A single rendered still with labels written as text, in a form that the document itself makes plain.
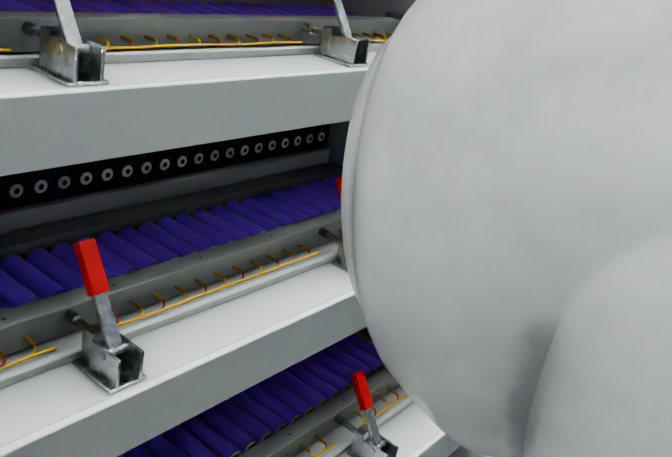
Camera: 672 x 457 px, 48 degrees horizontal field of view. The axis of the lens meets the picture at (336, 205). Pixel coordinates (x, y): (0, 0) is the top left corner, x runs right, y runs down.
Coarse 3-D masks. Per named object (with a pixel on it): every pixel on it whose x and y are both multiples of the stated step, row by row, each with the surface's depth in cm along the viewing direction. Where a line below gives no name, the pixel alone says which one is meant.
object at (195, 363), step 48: (96, 192) 64; (144, 192) 67; (288, 288) 63; (336, 288) 65; (144, 336) 53; (192, 336) 54; (240, 336) 55; (288, 336) 59; (336, 336) 65; (48, 384) 46; (96, 384) 47; (144, 384) 48; (192, 384) 51; (240, 384) 56; (0, 432) 42; (48, 432) 42; (96, 432) 45; (144, 432) 49
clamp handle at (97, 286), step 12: (84, 240) 47; (84, 252) 47; (96, 252) 48; (84, 264) 47; (96, 264) 48; (84, 276) 47; (96, 276) 47; (96, 288) 47; (108, 288) 48; (96, 300) 47; (108, 300) 48; (96, 312) 47; (108, 312) 48; (108, 324) 47; (108, 336) 47; (108, 348) 47
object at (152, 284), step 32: (288, 224) 69; (320, 224) 71; (192, 256) 60; (224, 256) 61; (256, 256) 64; (128, 288) 54; (160, 288) 56; (192, 288) 59; (0, 320) 47; (32, 320) 48; (64, 320) 50; (96, 320) 53; (128, 320) 53; (0, 352) 46
